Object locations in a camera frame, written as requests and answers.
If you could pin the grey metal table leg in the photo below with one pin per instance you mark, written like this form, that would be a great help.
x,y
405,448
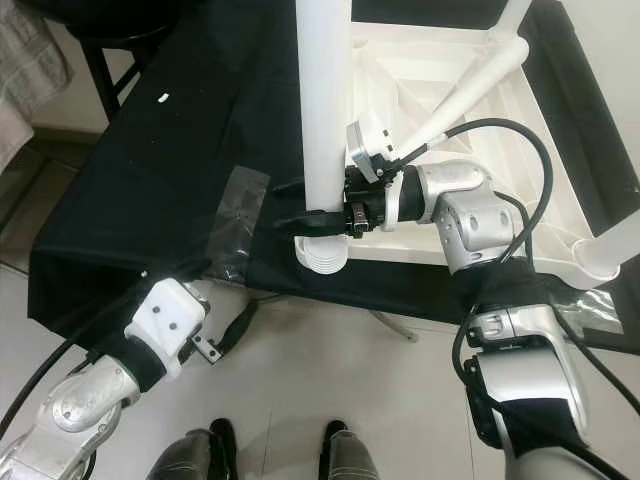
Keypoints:
x,y
390,325

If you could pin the white plastic children table top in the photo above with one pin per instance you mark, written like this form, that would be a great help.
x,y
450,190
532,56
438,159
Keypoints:
x,y
570,130

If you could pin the white plastic table leg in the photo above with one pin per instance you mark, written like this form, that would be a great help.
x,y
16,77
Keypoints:
x,y
460,100
610,245
510,20
325,100

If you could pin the dark grey left robot foot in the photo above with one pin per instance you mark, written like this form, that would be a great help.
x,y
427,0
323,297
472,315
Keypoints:
x,y
190,460

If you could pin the dark grey right robot foot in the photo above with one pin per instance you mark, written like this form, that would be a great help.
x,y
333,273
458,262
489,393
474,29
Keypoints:
x,y
350,458

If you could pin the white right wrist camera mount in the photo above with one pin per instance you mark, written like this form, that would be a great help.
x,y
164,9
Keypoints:
x,y
370,140

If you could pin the black table cloth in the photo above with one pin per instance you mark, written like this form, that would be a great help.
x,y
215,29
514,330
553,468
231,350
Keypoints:
x,y
140,200

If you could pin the dark grey robot foot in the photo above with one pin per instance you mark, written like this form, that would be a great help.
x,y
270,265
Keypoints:
x,y
190,460
350,458

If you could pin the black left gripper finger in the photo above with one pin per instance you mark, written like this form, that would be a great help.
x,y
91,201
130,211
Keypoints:
x,y
238,328
180,270

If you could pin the black stool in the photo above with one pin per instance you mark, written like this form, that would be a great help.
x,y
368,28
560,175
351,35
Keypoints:
x,y
95,80

